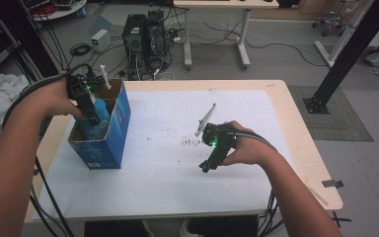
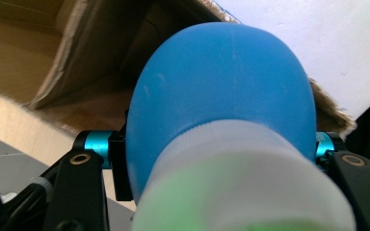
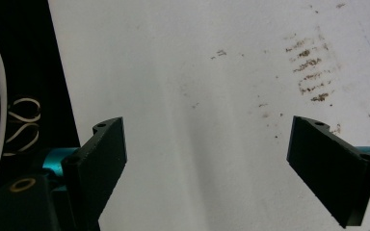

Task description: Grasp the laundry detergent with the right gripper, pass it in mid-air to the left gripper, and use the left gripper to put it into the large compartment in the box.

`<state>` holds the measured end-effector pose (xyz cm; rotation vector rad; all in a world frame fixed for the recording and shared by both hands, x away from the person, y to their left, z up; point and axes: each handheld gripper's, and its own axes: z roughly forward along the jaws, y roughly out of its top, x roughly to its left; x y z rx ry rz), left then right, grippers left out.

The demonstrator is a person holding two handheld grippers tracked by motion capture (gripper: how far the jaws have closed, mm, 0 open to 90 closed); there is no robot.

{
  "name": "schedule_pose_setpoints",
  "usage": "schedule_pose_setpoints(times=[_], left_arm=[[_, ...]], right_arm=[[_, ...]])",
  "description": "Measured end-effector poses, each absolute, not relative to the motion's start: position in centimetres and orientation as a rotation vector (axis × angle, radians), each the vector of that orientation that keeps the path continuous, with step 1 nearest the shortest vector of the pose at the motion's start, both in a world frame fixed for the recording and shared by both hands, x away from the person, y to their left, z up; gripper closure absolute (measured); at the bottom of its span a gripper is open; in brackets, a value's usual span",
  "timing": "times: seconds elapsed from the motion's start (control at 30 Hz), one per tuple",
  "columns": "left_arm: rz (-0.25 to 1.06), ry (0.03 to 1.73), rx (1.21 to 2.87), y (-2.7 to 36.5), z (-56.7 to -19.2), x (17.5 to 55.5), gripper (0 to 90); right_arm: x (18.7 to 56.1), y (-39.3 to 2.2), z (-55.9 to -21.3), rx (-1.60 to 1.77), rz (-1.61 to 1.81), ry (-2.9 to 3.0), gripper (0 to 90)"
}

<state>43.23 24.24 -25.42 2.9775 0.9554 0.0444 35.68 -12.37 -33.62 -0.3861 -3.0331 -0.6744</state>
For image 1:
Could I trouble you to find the right hand-held gripper cable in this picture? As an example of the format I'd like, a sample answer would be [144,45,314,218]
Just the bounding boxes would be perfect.
[225,127,285,237]

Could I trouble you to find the white table cover sheet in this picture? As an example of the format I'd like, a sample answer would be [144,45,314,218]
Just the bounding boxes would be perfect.
[33,89,294,221]

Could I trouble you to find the blue bottle with white cap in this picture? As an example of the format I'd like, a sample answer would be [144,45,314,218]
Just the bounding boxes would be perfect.
[78,93,113,141]

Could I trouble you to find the person's dark trousers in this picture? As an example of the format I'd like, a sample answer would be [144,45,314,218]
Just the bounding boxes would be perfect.
[84,215,260,237]

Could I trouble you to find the hand-held gripper cable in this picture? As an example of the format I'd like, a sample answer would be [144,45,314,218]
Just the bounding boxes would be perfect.
[225,127,285,237]
[1,63,95,237]

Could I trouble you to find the small white box device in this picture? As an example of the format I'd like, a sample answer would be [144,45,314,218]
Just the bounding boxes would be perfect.
[90,29,112,53]

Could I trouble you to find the black computer tower green sticker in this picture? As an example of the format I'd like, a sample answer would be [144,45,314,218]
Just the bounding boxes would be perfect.
[122,13,147,80]

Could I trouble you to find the office chair wheel base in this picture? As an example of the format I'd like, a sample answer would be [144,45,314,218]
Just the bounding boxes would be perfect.
[311,11,348,38]

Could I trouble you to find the white metal stand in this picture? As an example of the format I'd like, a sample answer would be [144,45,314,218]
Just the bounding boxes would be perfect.
[314,0,376,68]

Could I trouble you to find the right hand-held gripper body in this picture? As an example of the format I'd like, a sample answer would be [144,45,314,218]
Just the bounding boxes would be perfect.
[194,103,238,161]

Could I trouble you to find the black tape strip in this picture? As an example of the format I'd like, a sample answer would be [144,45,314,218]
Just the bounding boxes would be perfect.
[321,179,344,190]

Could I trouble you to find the blue cardboard box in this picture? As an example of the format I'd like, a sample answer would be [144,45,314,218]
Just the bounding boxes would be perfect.
[67,78,132,171]

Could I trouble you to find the white-legged desk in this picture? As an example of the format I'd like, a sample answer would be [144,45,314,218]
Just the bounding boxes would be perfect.
[173,0,280,71]

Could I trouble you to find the black metal frame post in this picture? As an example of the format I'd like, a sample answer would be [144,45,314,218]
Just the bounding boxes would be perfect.
[302,0,379,115]
[0,0,60,83]

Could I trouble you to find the grey floor mat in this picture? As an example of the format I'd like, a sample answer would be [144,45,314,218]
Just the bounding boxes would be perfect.
[287,86,374,142]

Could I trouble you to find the light wooden table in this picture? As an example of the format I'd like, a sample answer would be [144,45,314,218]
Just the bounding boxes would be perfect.
[24,79,343,225]

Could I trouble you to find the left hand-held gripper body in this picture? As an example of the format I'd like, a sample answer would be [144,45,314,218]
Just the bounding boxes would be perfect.
[66,64,112,112]

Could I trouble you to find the round white table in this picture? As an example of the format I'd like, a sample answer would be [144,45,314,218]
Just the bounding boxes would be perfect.
[29,0,88,22]

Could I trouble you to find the left hand-held gripper cable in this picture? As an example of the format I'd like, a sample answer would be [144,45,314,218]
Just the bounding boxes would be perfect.
[1,63,95,237]

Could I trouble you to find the person's left hand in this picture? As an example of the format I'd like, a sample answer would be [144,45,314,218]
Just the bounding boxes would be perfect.
[24,70,87,120]

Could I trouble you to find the person's right hand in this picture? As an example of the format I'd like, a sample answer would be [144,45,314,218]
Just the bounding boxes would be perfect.
[222,120,277,167]

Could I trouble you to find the coiled black cable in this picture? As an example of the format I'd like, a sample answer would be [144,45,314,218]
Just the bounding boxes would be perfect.
[69,42,93,57]

